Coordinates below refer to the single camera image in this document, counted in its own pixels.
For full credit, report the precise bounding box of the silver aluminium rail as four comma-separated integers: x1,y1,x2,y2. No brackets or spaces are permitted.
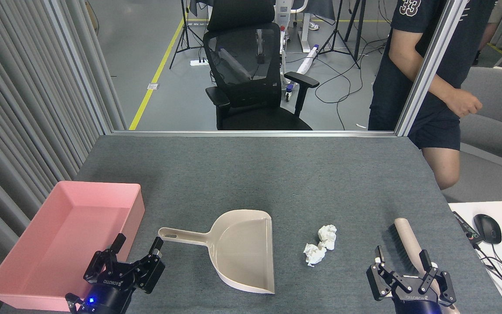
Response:
112,130,397,138

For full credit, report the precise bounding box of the pink plastic bin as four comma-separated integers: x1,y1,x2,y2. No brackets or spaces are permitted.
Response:
0,181,145,314

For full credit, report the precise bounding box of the dark hanging cloth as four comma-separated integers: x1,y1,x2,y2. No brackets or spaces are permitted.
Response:
303,0,336,25

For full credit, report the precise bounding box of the black computer mouse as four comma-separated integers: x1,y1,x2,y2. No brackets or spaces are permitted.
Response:
473,214,502,245

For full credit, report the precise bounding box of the black tripod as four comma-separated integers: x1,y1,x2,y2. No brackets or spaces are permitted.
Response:
169,0,206,70
318,0,361,69

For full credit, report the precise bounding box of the black floor cable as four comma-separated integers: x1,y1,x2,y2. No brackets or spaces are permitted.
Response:
284,37,389,130

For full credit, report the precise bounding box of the person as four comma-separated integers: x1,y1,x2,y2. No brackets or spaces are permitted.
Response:
367,0,498,191
472,0,502,66

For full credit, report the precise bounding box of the person's hand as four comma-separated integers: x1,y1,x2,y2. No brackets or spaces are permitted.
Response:
449,89,483,117

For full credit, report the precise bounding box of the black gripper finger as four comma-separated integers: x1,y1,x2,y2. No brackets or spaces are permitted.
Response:
366,246,413,301
83,233,126,284
124,249,166,294
417,250,457,305

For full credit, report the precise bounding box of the black desk cable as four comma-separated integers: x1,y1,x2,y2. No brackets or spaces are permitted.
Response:
472,242,502,289

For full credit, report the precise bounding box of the white paper ball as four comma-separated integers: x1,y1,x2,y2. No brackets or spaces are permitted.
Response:
303,243,327,267
318,225,338,251

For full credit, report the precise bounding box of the small black labelled device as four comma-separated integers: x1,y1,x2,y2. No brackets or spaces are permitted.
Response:
451,211,483,245

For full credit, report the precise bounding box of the white stand on wheels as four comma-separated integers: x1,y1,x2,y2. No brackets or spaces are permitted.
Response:
255,0,320,103

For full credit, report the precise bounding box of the beige plastic dustpan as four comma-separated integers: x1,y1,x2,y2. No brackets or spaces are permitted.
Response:
158,209,275,295

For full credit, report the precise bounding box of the black stand pole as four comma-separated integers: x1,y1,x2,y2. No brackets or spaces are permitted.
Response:
344,0,367,61

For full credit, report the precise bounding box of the black mesh office chair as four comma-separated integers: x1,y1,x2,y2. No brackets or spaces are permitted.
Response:
202,0,320,131

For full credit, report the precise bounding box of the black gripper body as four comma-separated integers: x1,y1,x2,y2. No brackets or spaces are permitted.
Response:
78,274,138,314
391,288,446,314

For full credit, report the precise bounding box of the beige brush with black bristles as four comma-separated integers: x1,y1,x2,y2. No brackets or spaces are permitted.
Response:
388,218,461,314

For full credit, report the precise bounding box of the silver aluminium post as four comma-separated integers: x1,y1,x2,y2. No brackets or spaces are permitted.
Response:
394,0,470,137

